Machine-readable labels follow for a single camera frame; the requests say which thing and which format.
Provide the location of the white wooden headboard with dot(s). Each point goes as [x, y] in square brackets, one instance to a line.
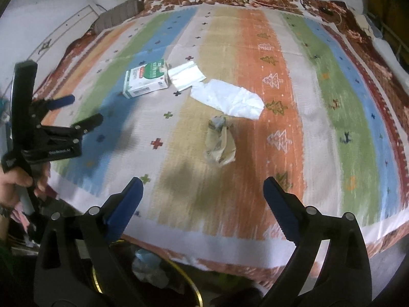
[72, 28]

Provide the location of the beige paper wrapper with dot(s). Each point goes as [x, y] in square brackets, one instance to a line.
[220, 147]

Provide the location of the white paper tissue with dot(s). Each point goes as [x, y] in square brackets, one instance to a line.
[185, 75]

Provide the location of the green white eye drops box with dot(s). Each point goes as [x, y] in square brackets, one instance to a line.
[147, 78]

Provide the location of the large white tissue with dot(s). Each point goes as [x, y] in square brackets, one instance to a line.
[230, 99]

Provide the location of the striped colourful blanket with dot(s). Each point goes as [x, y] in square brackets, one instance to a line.
[223, 118]

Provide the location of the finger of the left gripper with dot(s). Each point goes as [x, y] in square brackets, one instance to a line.
[79, 128]
[53, 103]

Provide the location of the black gold-rimmed trash bin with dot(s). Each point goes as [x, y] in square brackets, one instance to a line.
[153, 274]

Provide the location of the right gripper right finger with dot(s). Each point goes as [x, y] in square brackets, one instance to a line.
[345, 277]

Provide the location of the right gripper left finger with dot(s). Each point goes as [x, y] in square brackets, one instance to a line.
[76, 266]

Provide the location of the person's left hand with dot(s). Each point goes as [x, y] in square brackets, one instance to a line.
[17, 177]

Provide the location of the grey ribbed pillow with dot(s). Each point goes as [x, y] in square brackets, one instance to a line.
[117, 15]

